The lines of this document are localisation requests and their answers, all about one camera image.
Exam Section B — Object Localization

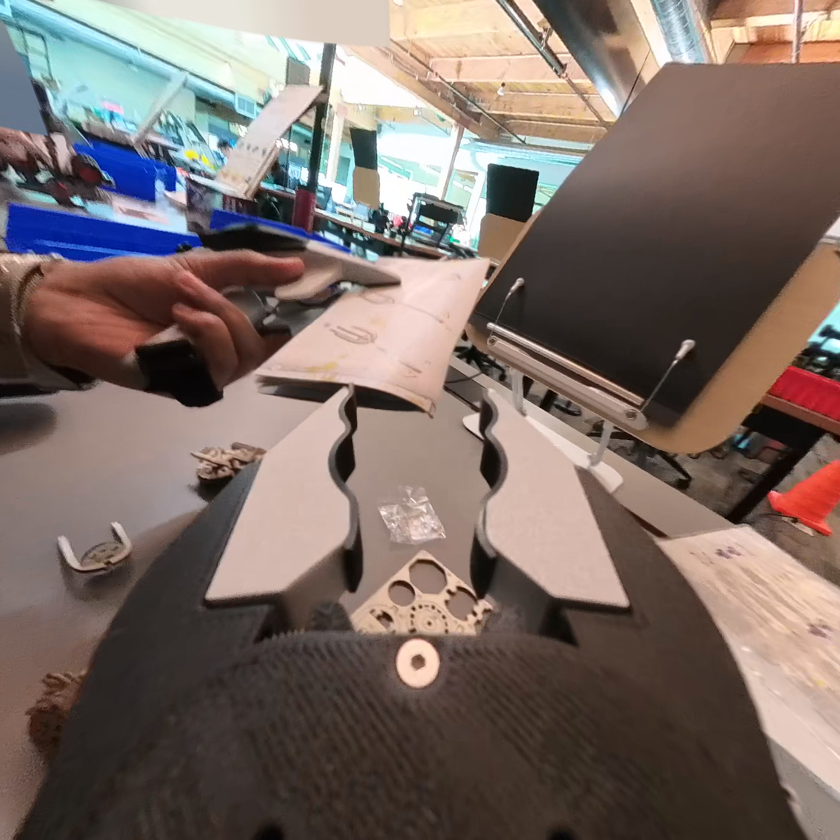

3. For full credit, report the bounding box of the person's left forearm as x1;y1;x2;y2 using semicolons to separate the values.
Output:
0;252;53;391

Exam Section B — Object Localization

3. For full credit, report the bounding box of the small crumpled plastic bag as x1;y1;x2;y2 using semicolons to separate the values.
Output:
377;484;448;546

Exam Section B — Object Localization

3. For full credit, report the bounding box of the white instruction booklet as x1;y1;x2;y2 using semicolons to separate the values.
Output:
255;257;493;419

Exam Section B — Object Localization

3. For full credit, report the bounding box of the orange traffic cone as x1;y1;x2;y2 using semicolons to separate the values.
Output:
766;459;840;537

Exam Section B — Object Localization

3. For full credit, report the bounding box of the black floor pole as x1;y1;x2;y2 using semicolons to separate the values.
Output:
307;42;340;231

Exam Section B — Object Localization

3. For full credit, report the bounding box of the small wooden model assembly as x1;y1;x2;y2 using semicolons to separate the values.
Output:
189;441;268;484

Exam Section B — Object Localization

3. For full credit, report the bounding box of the grey desk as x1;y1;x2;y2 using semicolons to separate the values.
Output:
0;357;840;840

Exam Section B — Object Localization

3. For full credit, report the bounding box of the black book stand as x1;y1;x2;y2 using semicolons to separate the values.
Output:
461;62;840;494

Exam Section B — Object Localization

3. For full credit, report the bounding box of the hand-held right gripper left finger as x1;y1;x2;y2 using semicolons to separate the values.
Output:
203;385;364;632

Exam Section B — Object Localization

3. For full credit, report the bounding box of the wooden gear assembly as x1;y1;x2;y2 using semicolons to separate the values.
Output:
25;668;88;756

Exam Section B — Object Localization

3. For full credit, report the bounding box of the red box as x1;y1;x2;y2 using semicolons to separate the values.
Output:
768;364;840;422

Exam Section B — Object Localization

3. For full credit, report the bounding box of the cardboard sign board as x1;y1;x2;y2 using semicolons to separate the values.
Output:
215;84;327;199

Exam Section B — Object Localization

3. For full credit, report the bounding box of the large clear plastic wrapper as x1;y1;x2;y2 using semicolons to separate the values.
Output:
656;524;840;811

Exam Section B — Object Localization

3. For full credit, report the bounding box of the person's left hand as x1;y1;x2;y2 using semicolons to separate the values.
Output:
23;249;307;393

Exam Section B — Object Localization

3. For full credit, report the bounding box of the wooden top office desk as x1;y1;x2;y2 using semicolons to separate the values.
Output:
727;390;840;526

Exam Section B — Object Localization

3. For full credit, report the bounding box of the black and cardboard panel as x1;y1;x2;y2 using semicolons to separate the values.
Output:
478;163;540;265

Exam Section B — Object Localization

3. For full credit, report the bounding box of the wooden puzzle sheet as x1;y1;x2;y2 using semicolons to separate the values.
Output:
350;550;494;637

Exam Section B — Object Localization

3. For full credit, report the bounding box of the small curved wooden piece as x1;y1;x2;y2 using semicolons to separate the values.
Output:
56;520;134;576

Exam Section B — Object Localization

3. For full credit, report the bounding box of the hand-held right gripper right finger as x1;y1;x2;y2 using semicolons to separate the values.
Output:
470;387;632;634

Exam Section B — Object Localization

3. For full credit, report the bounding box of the equipment rack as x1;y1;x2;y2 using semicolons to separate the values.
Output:
406;192;462;245

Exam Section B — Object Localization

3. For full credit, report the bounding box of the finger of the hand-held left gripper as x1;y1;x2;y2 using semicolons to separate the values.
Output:
274;252;404;305

